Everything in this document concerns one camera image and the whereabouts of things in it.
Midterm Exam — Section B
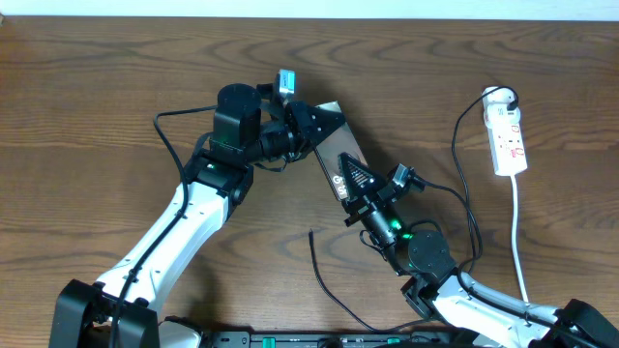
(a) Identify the black USB charging cable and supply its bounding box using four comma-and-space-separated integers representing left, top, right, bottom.
308, 85, 520, 334

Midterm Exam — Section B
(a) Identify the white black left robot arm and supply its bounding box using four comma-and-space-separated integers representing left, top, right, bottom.
49, 72, 346, 347

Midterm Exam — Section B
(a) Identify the white USB charger adapter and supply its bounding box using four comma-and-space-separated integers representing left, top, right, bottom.
482, 86, 521, 129

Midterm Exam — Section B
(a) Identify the white power strip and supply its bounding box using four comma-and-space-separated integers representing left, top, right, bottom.
487, 121, 528, 177

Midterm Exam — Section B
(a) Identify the white power strip cord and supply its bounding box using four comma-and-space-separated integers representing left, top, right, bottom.
510, 174, 529, 304

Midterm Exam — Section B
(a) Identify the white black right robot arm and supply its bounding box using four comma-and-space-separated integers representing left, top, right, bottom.
338, 153, 618, 347

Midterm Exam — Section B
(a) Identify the black right camera cable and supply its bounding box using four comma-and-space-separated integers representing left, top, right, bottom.
410, 178, 581, 330

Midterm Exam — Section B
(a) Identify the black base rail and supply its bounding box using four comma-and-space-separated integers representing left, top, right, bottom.
159, 330, 456, 348

